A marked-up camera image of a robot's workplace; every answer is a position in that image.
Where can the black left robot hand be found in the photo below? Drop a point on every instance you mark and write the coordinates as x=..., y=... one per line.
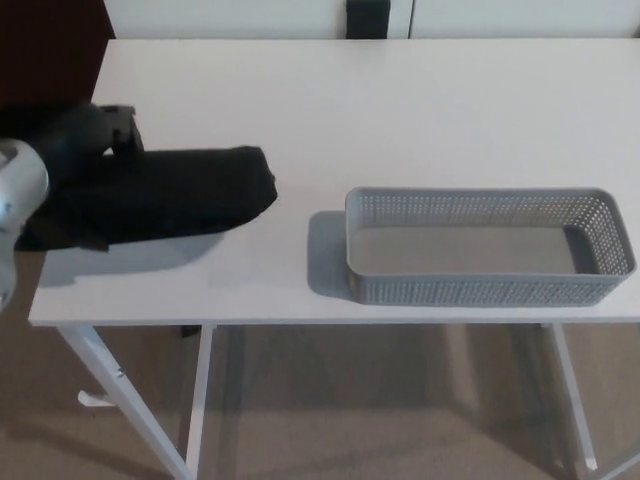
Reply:
x=75, y=140

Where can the black fabric pencil case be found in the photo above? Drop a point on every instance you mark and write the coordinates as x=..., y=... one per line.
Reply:
x=175, y=195

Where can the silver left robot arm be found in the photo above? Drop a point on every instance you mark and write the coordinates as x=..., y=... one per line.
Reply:
x=20, y=190

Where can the dark brown panel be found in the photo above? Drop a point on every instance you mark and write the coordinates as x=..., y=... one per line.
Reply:
x=50, y=55

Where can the white cabinet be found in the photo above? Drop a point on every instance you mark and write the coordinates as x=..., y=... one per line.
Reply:
x=225, y=17

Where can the small black floor object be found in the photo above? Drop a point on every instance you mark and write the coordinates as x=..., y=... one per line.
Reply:
x=189, y=331

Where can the white hook on table leg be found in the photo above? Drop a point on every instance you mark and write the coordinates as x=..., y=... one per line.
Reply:
x=94, y=399

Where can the grey perforated plastic basket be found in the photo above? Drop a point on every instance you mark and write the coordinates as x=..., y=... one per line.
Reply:
x=475, y=290

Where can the white metal table leg frame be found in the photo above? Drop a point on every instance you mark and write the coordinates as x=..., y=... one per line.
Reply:
x=140, y=415
x=575, y=390

